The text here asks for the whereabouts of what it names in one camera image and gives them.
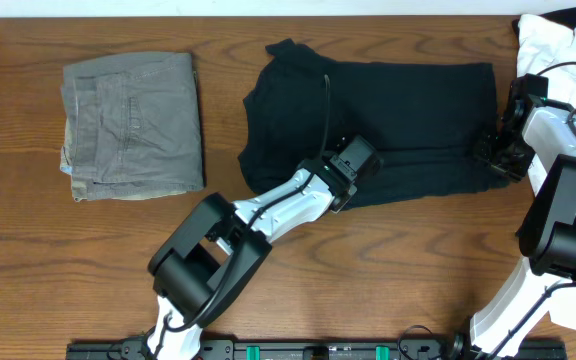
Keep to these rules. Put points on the black t-shirt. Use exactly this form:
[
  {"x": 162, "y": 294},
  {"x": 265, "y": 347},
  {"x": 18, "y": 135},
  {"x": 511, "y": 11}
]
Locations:
[{"x": 423, "y": 120}]

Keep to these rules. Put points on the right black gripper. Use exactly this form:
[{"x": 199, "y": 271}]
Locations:
[{"x": 515, "y": 171}]

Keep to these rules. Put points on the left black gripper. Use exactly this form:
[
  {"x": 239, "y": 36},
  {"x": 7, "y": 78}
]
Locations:
[{"x": 352, "y": 194}]

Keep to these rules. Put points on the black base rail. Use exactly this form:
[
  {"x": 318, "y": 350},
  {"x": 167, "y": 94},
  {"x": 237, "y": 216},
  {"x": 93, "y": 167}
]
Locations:
[{"x": 424, "y": 349}]

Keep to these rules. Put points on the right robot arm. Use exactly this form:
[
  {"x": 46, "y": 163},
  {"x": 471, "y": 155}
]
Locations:
[{"x": 547, "y": 236}]

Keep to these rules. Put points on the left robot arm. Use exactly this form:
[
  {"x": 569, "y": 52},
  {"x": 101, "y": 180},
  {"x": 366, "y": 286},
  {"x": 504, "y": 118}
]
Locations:
[{"x": 208, "y": 260}]

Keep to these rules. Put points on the folded grey khaki pants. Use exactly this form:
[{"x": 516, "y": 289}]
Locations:
[{"x": 132, "y": 129}]

